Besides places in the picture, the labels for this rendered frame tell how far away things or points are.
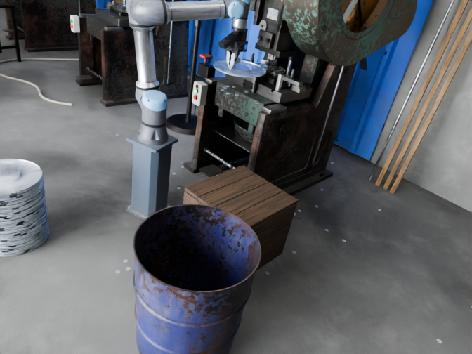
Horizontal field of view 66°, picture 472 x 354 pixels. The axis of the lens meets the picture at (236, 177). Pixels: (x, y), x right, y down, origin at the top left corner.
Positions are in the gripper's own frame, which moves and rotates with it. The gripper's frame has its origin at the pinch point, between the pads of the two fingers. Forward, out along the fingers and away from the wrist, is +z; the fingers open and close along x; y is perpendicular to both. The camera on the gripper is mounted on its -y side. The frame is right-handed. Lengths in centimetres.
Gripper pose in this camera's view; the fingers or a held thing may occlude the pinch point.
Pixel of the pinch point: (229, 67)
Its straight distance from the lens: 202.7
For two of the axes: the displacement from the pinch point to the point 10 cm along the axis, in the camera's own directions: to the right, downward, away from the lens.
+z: -1.6, 8.4, 5.1
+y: 7.1, -2.6, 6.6
